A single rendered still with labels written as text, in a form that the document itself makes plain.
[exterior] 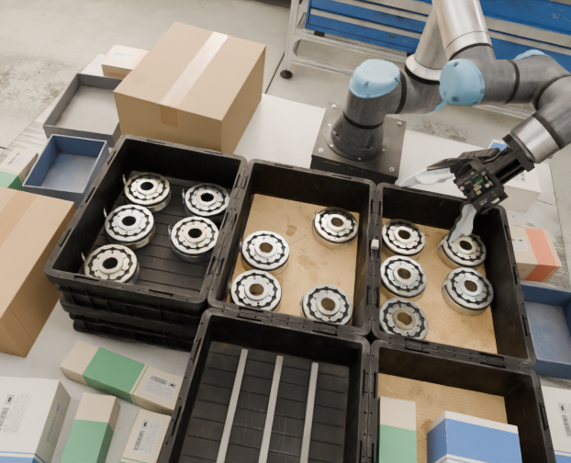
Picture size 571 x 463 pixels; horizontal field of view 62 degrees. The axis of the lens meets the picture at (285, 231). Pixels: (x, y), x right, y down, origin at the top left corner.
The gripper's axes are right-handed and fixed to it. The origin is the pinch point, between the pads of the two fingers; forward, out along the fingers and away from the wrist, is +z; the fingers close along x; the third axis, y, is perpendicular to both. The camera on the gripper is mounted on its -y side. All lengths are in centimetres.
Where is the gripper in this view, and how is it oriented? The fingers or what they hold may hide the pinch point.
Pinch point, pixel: (422, 213)
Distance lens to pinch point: 94.4
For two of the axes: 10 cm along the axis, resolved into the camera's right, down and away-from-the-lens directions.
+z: -7.2, 5.8, 3.8
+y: -1.4, 4.3, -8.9
